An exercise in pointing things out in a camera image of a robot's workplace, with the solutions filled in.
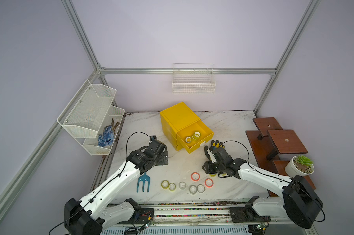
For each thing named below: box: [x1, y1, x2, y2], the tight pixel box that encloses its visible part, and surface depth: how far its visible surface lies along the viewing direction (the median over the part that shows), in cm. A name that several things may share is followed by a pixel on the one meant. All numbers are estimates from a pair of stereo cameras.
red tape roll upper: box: [190, 171, 201, 182], surface depth 88 cm
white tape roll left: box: [178, 181, 187, 190], surface depth 86 cm
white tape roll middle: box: [189, 184, 198, 194], surface depth 83 cm
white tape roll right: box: [196, 184, 206, 194], surface depth 84 cm
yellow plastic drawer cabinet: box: [159, 101, 214, 154], surface depth 88 cm
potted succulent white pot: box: [284, 155, 315, 178], surface depth 67 cm
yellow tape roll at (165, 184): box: [160, 179, 170, 190], surface depth 85 cm
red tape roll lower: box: [204, 178, 214, 188], surface depth 86 cm
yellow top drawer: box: [176, 119, 215, 154], surface depth 87 cm
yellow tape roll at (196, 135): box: [192, 131, 201, 140], surface depth 87 cm
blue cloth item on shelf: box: [97, 125, 114, 147], surface depth 89 cm
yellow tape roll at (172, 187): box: [168, 182, 177, 192], surface depth 85 cm
